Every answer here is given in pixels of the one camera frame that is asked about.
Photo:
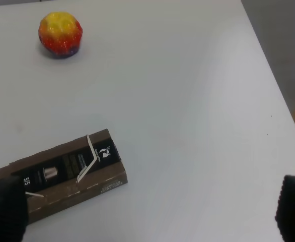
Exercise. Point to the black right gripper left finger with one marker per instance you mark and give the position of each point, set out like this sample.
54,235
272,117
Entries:
13,209

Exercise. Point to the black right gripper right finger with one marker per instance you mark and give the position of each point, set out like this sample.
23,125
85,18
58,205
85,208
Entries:
285,213

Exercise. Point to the brown coffee capsule box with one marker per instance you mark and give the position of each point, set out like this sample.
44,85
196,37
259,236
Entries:
68,174

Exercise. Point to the red yellow squishy ball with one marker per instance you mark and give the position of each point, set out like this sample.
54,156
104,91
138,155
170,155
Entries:
61,34

